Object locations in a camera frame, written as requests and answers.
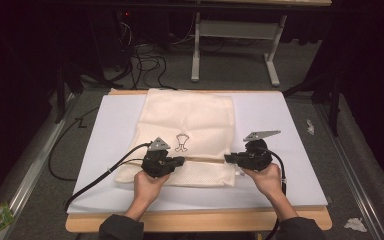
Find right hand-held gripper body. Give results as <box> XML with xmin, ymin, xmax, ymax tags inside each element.
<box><xmin>237</xmin><ymin>129</ymin><xmax>282</xmax><ymax>172</ymax></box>

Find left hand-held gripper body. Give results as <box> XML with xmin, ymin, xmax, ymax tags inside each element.
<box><xmin>141</xmin><ymin>136</ymin><xmax>178</xmax><ymax>179</ymax></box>

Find cream mesh laundry bag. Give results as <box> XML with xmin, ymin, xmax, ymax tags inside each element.
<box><xmin>113</xmin><ymin>87</ymin><xmax>238</xmax><ymax>189</ymax></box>

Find person's right hand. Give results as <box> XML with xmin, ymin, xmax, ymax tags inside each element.
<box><xmin>242</xmin><ymin>162</ymin><xmax>284</xmax><ymax>201</ymax></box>

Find person's left hand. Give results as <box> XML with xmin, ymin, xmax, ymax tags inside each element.
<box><xmin>132</xmin><ymin>169</ymin><xmax>172</xmax><ymax>209</ymax></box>

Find white table mat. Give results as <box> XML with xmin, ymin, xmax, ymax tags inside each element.
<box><xmin>66</xmin><ymin>91</ymin><xmax>330</xmax><ymax>215</ymax></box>

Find wooden table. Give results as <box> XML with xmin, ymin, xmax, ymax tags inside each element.
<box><xmin>64</xmin><ymin>87</ymin><xmax>334</xmax><ymax>234</ymax></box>

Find small white paper scrap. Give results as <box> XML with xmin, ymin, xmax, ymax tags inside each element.
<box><xmin>305</xmin><ymin>118</ymin><xmax>316</xmax><ymax>136</ymax></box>

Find black stand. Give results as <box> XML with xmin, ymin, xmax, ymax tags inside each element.
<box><xmin>53</xmin><ymin>58</ymin><xmax>83</xmax><ymax>125</ymax></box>
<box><xmin>282</xmin><ymin>71</ymin><xmax>344</xmax><ymax>138</ymax></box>

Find crumpled white tissue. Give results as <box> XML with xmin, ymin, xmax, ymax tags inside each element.
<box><xmin>343</xmin><ymin>217</ymin><xmax>369</xmax><ymax>234</ymax></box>

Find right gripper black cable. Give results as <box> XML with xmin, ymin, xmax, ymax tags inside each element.
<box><xmin>262</xmin><ymin>146</ymin><xmax>288</xmax><ymax>240</ymax></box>

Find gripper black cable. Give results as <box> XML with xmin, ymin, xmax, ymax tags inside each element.
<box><xmin>262</xmin><ymin>146</ymin><xmax>288</xmax><ymax>240</ymax></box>
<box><xmin>62</xmin><ymin>142</ymin><xmax>153</xmax><ymax>212</ymax></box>

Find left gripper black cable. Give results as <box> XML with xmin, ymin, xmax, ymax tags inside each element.
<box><xmin>62</xmin><ymin>142</ymin><xmax>153</xmax><ymax>212</ymax></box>

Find metal floor rail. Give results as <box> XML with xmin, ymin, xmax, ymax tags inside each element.
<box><xmin>314</xmin><ymin>102</ymin><xmax>384</xmax><ymax>240</ymax></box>
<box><xmin>0</xmin><ymin>92</ymin><xmax>78</xmax><ymax>240</ymax></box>

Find black floor cable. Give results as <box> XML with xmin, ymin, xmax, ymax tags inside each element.
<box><xmin>47</xmin><ymin>106</ymin><xmax>100</xmax><ymax>183</ymax></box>

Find tangle of black cables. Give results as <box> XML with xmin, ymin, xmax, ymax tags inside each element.
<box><xmin>113</xmin><ymin>18</ymin><xmax>178</xmax><ymax>92</ymax></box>

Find white frame desk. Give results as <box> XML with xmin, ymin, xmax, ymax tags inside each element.
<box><xmin>190</xmin><ymin>0</ymin><xmax>333</xmax><ymax>88</ymax></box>

